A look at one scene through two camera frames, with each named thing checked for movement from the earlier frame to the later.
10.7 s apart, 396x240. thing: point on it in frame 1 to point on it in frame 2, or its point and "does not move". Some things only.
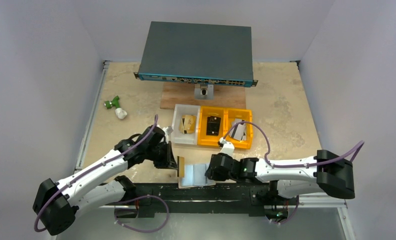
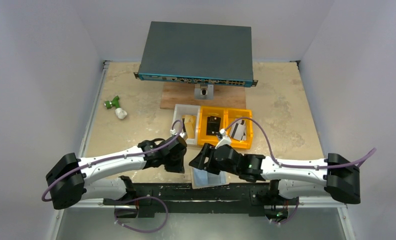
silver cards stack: (239, 132) does not move
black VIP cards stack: (213, 125) does not move
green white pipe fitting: (120, 112) does not move
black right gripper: (212, 167) to (200, 158)
